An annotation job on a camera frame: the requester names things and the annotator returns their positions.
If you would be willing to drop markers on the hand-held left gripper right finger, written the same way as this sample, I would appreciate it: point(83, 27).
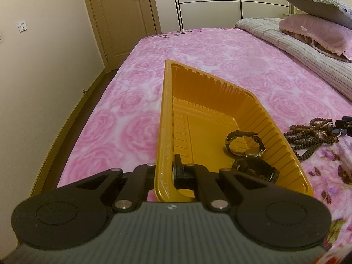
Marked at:
point(178, 171)

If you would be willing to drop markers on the white wardrobe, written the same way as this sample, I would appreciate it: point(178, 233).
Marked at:
point(209, 2)

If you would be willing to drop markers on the orange plastic tray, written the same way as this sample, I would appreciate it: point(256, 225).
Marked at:
point(209, 110)

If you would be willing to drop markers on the pink pillow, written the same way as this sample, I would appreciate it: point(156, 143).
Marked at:
point(316, 31)

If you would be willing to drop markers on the brown wooden door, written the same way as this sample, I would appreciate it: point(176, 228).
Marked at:
point(121, 19)

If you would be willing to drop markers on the striped grey quilt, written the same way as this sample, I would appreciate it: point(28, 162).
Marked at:
point(288, 42)

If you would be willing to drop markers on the white wall socket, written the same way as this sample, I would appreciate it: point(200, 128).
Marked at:
point(22, 26)

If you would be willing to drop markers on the metal band wristwatch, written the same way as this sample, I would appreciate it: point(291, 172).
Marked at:
point(253, 151)

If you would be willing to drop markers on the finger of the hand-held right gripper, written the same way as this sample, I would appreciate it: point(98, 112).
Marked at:
point(336, 137)
point(345, 122)

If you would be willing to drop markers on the black wristwatch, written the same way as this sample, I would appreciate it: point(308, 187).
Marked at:
point(261, 169)

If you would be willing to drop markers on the pink floral bed sheet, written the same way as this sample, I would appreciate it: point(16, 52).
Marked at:
point(123, 88)

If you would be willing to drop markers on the grey pillow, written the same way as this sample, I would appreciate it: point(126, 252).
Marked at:
point(316, 5)

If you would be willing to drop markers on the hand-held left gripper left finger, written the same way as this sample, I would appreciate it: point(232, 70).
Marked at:
point(148, 174)

